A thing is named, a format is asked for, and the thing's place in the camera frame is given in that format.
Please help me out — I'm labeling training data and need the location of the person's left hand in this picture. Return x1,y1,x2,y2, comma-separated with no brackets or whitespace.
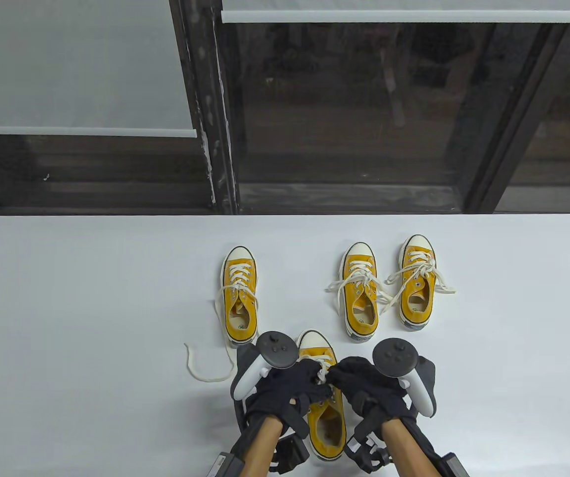
245,359,335,430

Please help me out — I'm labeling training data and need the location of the person's right hand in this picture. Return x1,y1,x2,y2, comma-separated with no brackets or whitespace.
326,356,417,435

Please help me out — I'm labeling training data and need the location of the yellow canvas shoe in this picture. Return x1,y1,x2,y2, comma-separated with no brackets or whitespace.
220,246,260,344
399,235,437,329
340,242,380,343
296,329,348,460

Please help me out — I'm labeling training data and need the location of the person's left forearm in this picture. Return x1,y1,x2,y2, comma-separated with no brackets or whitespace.
238,415,285,477

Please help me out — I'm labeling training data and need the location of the person's right forearm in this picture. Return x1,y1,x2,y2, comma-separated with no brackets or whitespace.
379,417,439,477

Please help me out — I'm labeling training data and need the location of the white grey tracking controller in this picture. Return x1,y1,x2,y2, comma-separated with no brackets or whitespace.
230,331,299,402
372,338,437,419

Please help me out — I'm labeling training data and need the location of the black power box white label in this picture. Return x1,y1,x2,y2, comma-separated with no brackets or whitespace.
206,451,238,477

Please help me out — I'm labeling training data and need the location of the black grey power box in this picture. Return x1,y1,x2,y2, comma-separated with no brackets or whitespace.
439,452,470,477

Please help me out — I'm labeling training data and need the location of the white roller blind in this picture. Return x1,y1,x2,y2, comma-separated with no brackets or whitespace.
220,0,570,24
0,0,198,138

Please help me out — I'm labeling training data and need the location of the black cable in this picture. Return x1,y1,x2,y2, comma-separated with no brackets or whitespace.
233,397,251,438

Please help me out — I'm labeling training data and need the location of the dark window frame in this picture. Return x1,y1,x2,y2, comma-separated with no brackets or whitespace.
0,0,570,217

